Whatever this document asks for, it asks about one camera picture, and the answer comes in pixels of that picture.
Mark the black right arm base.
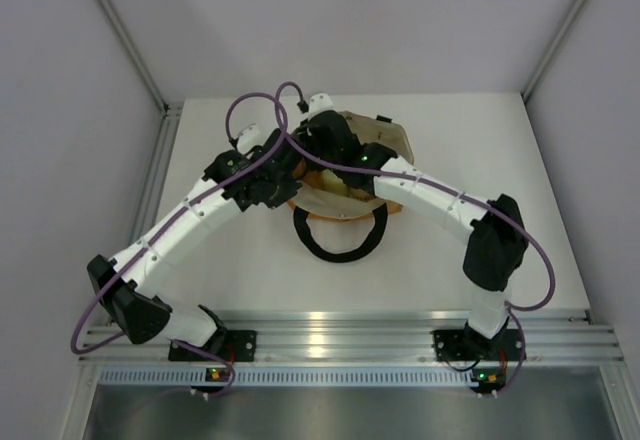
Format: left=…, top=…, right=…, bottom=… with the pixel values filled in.
left=432, top=327, right=522, bottom=363

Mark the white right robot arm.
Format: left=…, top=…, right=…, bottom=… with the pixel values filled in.
left=289, top=110, right=528, bottom=357

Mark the perforated cable duct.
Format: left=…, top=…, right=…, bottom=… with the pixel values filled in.
left=98, top=366, right=498, bottom=387

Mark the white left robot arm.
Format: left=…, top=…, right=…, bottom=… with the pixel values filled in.
left=87, top=131, right=302, bottom=360

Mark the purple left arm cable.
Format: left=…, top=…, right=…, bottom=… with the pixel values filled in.
left=69, top=91, right=301, bottom=401

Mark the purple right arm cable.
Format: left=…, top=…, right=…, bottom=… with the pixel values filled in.
left=273, top=81, right=557, bottom=399

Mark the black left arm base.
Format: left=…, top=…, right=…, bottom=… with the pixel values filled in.
left=168, top=329, right=257, bottom=363

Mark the tan canvas tote bag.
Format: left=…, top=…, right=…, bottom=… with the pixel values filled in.
left=288, top=111, right=414, bottom=264

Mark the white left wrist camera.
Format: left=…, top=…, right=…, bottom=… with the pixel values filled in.
left=236, top=124, right=265, bottom=155

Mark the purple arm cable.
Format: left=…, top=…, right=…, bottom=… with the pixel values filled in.
left=273, top=81, right=557, bottom=399
left=69, top=91, right=301, bottom=401

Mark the aluminium frame rail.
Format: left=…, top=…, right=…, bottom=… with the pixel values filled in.
left=77, top=309, right=625, bottom=367

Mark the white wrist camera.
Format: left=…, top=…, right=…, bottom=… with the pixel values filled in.
left=236, top=124, right=265, bottom=155
left=308, top=92, right=334, bottom=118

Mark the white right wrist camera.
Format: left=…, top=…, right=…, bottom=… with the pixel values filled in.
left=308, top=92, right=334, bottom=118

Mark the green pump bottle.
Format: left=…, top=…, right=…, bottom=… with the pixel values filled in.
left=320, top=169, right=346, bottom=195

